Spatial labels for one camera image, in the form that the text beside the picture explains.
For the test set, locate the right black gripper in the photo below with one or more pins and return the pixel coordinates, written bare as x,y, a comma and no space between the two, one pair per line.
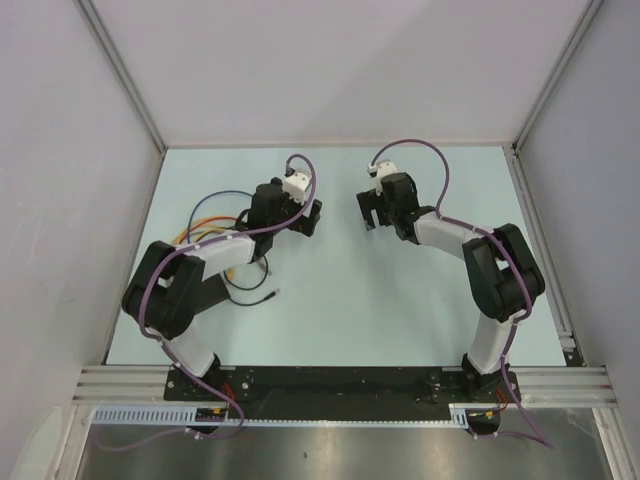
369,201

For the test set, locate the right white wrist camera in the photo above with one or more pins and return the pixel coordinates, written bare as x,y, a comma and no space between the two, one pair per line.
379,171

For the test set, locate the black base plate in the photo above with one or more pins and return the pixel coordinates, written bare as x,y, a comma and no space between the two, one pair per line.
358,393

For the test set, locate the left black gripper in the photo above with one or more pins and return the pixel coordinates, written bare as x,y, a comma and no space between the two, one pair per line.
303,224

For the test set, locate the right aluminium corner post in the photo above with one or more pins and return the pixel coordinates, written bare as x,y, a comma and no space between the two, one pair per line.
560,66

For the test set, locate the aluminium corner post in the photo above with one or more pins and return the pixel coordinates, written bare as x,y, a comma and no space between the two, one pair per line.
99,30
560,66

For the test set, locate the white slotted cable duct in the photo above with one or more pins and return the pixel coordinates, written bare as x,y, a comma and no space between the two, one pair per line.
191,416

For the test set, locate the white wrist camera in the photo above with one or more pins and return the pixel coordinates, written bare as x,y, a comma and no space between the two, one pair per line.
297,185
379,171

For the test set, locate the left aluminium corner post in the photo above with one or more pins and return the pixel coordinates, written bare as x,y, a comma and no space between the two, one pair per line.
99,30

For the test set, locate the right aluminium side rail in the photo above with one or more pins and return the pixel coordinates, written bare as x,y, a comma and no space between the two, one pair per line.
562,318

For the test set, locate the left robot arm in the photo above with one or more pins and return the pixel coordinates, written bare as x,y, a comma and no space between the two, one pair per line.
174,284

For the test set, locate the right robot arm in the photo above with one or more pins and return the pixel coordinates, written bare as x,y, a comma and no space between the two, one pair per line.
503,275

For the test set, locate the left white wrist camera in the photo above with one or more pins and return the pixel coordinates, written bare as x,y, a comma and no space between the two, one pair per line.
297,185

